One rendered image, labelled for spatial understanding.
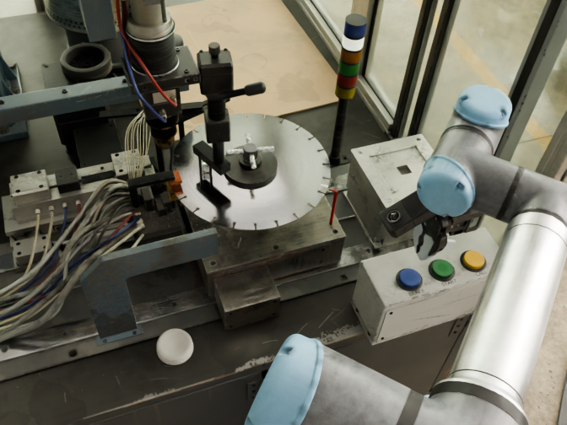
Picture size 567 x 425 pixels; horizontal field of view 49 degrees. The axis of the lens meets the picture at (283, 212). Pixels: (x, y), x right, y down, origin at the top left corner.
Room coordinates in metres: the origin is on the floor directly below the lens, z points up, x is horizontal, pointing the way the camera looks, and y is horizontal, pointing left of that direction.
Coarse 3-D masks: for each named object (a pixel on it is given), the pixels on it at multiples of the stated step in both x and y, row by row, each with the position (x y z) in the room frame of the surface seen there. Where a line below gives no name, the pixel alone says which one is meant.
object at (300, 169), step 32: (256, 128) 1.01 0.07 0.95; (288, 128) 1.02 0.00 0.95; (192, 160) 0.90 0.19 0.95; (288, 160) 0.92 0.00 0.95; (320, 160) 0.93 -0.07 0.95; (192, 192) 0.81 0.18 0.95; (224, 192) 0.82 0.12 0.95; (256, 192) 0.83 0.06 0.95; (288, 192) 0.83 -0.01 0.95; (224, 224) 0.74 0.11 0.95; (256, 224) 0.75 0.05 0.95
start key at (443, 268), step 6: (438, 264) 0.72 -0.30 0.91; (444, 264) 0.72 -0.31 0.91; (450, 264) 0.72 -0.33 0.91; (432, 270) 0.71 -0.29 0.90; (438, 270) 0.70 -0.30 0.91; (444, 270) 0.70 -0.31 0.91; (450, 270) 0.71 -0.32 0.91; (438, 276) 0.69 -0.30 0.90; (444, 276) 0.69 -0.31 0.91; (450, 276) 0.70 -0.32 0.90
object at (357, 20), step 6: (348, 18) 1.14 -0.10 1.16; (354, 18) 1.14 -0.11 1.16; (360, 18) 1.14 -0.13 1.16; (348, 24) 1.12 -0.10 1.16; (354, 24) 1.11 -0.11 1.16; (360, 24) 1.11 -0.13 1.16; (348, 30) 1.11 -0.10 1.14; (354, 30) 1.11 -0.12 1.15; (360, 30) 1.11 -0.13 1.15; (348, 36) 1.11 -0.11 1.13; (354, 36) 1.11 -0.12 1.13; (360, 36) 1.11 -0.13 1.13
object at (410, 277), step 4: (408, 268) 0.70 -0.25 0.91; (400, 272) 0.69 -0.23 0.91; (404, 272) 0.69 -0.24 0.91; (408, 272) 0.69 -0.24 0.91; (412, 272) 0.69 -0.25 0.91; (416, 272) 0.69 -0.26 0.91; (400, 276) 0.68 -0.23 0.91; (404, 276) 0.68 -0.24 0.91; (408, 276) 0.68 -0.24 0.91; (412, 276) 0.68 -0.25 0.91; (416, 276) 0.69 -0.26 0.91; (400, 280) 0.67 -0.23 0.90; (404, 280) 0.67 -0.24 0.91; (408, 280) 0.67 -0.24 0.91; (412, 280) 0.67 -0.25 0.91; (416, 280) 0.68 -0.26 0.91; (404, 284) 0.67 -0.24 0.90; (408, 284) 0.66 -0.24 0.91; (412, 284) 0.67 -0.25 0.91; (416, 284) 0.67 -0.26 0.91
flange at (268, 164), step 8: (264, 152) 0.93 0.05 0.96; (232, 160) 0.90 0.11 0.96; (240, 160) 0.89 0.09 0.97; (256, 160) 0.89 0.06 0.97; (264, 160) 0.91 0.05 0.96; (272, 160) 0.91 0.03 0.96; (232, 168) 0.88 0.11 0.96; (240, 168) 0.88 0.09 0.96; (248, 168) 0.87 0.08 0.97; (256, 168) 0.88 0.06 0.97; (264, 168) 0.88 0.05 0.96; (272, 168) 0.89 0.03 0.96; (232, 176) 0.86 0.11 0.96; (240, 176) 0.86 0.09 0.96; (248, 176) 0.86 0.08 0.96; (256, 176) 0.86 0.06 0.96; (264, 176) 0.86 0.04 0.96; (272, 176) 0.87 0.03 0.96; (240, 184) 0.84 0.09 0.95; (248, 184) 0.84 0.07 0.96; (256, 184) 0.84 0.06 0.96
